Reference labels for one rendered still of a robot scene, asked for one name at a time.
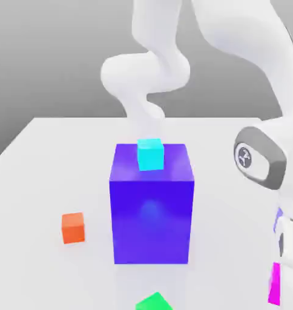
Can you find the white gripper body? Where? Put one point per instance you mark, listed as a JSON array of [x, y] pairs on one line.
[[291, 242]]

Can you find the small magenta cube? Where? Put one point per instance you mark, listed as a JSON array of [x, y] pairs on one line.
[[274, 285]]

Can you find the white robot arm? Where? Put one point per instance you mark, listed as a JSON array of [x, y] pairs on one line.
[[243, 36]]

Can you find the small green cube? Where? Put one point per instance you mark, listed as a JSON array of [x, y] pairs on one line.
[[154, 303]]

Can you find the small cyan cube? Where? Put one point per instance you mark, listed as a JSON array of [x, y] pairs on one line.
[[150, 157]]

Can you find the small orange cube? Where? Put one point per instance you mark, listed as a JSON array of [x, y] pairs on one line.
[[73, 230]]

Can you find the large blue box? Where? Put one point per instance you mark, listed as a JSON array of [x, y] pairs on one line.
[[150, 218]]

